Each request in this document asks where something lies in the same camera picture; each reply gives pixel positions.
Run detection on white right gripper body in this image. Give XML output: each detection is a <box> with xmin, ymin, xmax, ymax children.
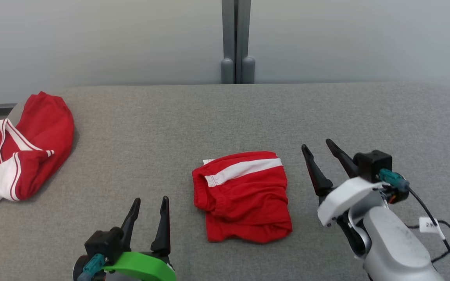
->
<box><xmin>318</xmin><ymin>176</ymin><xmax>386</xmax><ymax>227</ymax></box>

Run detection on red shorts with white stripe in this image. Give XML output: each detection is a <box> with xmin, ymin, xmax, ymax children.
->
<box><xmin>192</xmin><ymin>151</ymin><xmax>293</xmax><ymax>244</ymax></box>

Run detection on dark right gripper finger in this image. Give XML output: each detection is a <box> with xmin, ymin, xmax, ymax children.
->
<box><xmin>325</xmin><ymin>139</ymin><xmax>360</xmax><ymax>179</ymax></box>
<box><xmin>301</xmin><ymin>144</ymin><xmax>334</xmax><ymax>196</ymax></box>

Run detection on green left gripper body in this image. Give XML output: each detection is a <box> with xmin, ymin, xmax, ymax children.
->
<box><xmin>104</xmin><ymin>252</ymin><xmax>177</xmax><ymax>281</ymax></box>

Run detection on red white basketball jersey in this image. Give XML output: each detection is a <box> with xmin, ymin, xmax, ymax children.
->
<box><xmin>0</xmin><ymin>91</ymin><xmax>75</xmax><ymax>208</ymax></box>

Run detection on teal right camera connector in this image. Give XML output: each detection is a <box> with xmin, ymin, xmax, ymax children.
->
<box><xmin>379</xmin><ymin>169</ymin><xmax>410</xmax><ymax>192</ymax></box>

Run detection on teal left camera connector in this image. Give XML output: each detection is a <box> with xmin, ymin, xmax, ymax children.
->
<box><xmin>77</xmin><ymin>254</ymin><xmax>105</xmax><ymax>281</ymax></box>

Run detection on grey wall post rounded caps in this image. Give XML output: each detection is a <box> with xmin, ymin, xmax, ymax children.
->
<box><xmin>220</xmin><ymin>0</ymin><xmax>256</xmax><ymax>84</ymax></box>

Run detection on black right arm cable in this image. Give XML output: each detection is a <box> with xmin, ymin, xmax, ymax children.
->
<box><xmin>407</xmin><ymin>187</ymin><xmax>450</xmax><ymax>281</ymax></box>

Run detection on white cable label tag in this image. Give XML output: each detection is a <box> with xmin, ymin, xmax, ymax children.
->
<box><xmin>420</xmin><ymin>217</ymin><xmax>446</xmax><ymax>239</ymax></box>

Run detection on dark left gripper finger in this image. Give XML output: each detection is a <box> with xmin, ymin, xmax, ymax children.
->
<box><xmin>120</xmin><ymin>197</ymin><xmax>141</xmax><ymax>250</ymax></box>
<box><xmin>150</xmin><ymin>196</ymin><xmax>171</xmax><ymax>256</ymax></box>

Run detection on teal camera connector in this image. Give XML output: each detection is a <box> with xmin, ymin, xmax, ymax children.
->
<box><xmin>77</xmin><ymin>254</ymin><xmax>105</xmax><ymax>281</ymax></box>
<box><xmin>379</xmin><ymin>169</ymin><xmax>410</xmax><ymax>192</ymax></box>

